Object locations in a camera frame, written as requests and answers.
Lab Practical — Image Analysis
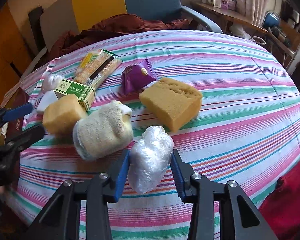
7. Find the striped tablecloth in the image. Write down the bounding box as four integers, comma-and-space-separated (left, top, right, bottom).
0, 29, 300, 240

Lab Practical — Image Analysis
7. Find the large yellow sponge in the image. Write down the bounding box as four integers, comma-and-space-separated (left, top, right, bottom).
139, 77, 203, 132

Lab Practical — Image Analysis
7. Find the wooden side shelf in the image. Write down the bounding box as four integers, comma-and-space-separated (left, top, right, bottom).
191, 2, 296, 60

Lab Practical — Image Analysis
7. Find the maroon cloth on chair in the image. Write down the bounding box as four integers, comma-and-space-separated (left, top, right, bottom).
47, 14, 189, 61

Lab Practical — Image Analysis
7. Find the clear plastic bag ball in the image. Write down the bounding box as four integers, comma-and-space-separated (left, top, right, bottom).
128, 126, 174, 194

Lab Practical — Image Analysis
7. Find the green cracker packet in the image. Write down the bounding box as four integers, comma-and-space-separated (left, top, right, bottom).
74, 49, 122, 90

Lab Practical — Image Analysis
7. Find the cream rolled sock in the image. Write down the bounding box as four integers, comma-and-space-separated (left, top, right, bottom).
72, 100, 133, 160

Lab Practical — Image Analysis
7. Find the gold metal tin tray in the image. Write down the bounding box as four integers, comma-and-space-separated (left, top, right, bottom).
0, 87, 31, 147

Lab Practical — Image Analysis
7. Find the pink box on shelf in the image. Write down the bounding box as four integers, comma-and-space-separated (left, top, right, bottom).
221, 0, 236, 11

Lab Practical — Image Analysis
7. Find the yellow sponge block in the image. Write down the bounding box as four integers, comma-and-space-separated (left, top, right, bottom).
43, 94, 88, 135

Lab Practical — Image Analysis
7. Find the tricolour chair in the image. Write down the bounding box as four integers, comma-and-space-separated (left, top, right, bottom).
30, 0, 222, 70

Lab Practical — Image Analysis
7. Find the green white small box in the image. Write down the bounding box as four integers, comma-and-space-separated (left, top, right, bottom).
54, 79, 95, 111

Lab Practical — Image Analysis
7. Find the white soap bar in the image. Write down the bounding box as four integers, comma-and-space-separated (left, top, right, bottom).
37, 90, 58, 114

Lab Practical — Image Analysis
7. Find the purple snack packet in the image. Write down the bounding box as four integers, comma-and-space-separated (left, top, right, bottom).
121, 58, 158, 95

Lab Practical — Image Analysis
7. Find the red cloth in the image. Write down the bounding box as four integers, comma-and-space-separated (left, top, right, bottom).
259, 160, 300, 239

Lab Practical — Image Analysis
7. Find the wooden wardrobe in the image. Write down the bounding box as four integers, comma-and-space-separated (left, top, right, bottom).
0, 3, 32, 104

